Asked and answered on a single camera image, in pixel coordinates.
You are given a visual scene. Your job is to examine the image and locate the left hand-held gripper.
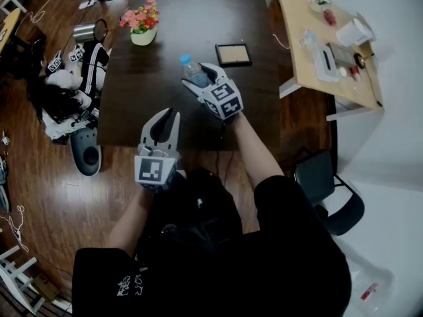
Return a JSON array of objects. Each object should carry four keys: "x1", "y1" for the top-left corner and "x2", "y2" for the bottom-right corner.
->
[{"x1": 134, "y1": 108, "x2": 181, "y2": 193}]

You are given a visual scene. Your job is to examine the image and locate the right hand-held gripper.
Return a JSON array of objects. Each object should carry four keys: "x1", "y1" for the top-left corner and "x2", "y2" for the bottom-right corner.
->
[{"x1": 180, "y1": 62, "x2": 245, "y2": 121}]

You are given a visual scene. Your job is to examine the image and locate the clear plastic bottle blue label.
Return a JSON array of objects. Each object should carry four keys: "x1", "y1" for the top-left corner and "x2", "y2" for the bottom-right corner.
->
[{"x1": 179, "y1": 53, "x2": 212, "y2": 89}]

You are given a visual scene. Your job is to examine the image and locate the person's left forearm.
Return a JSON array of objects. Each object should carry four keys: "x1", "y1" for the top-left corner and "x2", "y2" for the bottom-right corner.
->
[{"x1": 106, "y1": 186, "x2": 156, "y2": 258}]

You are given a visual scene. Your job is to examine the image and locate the person's right forearm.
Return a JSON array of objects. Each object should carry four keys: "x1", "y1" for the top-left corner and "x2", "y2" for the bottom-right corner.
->
[{"x1": 233, "y1": 112, "x2": 285, "y2": 191}]

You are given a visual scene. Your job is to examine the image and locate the dark brown table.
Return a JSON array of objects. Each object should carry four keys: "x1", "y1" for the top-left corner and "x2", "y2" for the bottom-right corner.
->
[{"x1": 95, "y1": 0, "x2": 282, "y2": 152}]

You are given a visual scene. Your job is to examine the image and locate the grey oval floor object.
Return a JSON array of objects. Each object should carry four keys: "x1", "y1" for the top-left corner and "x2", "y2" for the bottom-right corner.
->
[{"x1": 69, "y1": 129, "x2": 102, "y2": 177}]

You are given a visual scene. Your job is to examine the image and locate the pink flowers in white pot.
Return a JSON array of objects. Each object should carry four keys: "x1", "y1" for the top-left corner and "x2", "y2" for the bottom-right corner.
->
[{"x1": 118, "y1": 0, "x2": 160, "y2": 46}]

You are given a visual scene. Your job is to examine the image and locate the person's black chest bag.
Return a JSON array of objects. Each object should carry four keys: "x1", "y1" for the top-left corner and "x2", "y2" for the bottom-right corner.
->
[{"x1": 137, "y1": 166, "x2": 244, "y2": 264}]

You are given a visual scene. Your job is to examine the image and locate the light wooden desk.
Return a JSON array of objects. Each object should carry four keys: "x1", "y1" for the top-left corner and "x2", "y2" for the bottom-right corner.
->
[{"x1": 264, "y1": 0, "x2": 386, "y2": 122}]

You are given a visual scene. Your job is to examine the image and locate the clear glass cup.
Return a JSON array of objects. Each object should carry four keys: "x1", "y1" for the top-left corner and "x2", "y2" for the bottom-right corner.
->
[{"x1": 299, "y1": 30, "x2": 318, "y2": 49}]

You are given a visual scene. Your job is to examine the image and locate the white tissue box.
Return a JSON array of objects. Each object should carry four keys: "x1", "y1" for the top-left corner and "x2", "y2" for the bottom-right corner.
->
[{"x1": 312, "y1": 42, "x2": 341, "y2": 83}]

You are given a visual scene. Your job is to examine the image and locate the stainless steel bin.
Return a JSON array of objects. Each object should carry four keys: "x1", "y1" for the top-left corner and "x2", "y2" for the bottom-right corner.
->
[{"x1": 72, "y1": 18, "x2": 108, "y2": 44}]

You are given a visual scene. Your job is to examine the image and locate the grey flat book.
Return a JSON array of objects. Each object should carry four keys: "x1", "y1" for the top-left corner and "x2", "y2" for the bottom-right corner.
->
[{"x1": 328, "y1": 41, "x2": 360, "y2": 69}]

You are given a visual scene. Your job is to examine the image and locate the black office chair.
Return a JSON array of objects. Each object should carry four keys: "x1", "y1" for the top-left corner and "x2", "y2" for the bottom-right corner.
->
[{"x1": 292, "y1": 147, "x2": 366, "y2": 237}]

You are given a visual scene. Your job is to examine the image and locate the grey shoes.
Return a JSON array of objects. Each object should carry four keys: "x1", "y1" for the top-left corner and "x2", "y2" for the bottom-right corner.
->
[{"x1": 0, "y1": 157, "x2": 11, "y2": 213}]

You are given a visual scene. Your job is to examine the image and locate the person's black shirt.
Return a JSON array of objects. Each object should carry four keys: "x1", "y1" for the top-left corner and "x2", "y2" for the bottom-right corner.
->
[{"x1": 71, "y1": 175, "x2": 353, "y2": 317}]

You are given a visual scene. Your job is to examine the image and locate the round wooden table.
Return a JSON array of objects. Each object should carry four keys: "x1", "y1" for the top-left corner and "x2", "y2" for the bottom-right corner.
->
[{"x1": 0, "y1": 7, "x2": 21, "y2": 54}]

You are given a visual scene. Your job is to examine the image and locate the cardboard box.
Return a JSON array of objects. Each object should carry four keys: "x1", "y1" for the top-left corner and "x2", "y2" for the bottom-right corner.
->
[{"x1": 32, "y1": 272, "x2": 60, "y2": 302}]

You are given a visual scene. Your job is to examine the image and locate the white slatted rack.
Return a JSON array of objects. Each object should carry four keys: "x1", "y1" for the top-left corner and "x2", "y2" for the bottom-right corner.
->
[{"x1": 0, "y1": 244, "x2": 47, "y2": 316}]

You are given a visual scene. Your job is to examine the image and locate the clear water jug red label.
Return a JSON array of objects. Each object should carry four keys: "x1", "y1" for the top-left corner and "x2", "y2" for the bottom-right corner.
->
[{"x1": 346, "y1": 259, "x2": 396, "y2": 315}]

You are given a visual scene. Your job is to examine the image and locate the black picture frame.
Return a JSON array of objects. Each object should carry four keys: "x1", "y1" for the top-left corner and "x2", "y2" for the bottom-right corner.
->
[{"x1": 214, "y1": 42, "x2": 253, "y2": 68}]

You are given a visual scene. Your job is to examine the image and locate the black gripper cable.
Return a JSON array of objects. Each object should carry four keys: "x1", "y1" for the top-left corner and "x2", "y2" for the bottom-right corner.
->
[{"x1": 213, "y1": 123, "x2": 236, "y2": 191}]

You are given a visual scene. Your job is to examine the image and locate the short white floor cable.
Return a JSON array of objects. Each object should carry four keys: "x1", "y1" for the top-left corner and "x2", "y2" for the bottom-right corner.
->
[{"x1": 0, "y1": 205, "x2": 30, "y2": 254}]

